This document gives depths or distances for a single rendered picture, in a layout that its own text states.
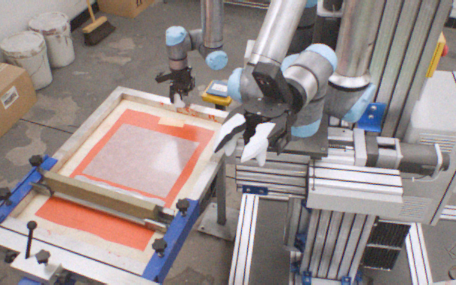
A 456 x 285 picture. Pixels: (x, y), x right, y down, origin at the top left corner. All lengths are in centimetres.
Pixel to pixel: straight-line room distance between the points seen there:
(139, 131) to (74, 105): 187
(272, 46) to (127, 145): 95
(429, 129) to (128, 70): 287
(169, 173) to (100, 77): 235
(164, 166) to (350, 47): 86
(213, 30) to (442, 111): 80
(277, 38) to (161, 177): 83
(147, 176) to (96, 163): 21
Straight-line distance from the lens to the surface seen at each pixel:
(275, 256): 236
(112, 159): 178
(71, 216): 163
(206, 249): 263
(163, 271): 141
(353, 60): 117
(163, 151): 177
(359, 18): 112
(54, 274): 138
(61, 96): 382
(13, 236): 153
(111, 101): 200
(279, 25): 103
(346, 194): 137
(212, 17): 158
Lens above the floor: 218
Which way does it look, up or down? 43 degrees down
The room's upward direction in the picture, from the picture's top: straight up
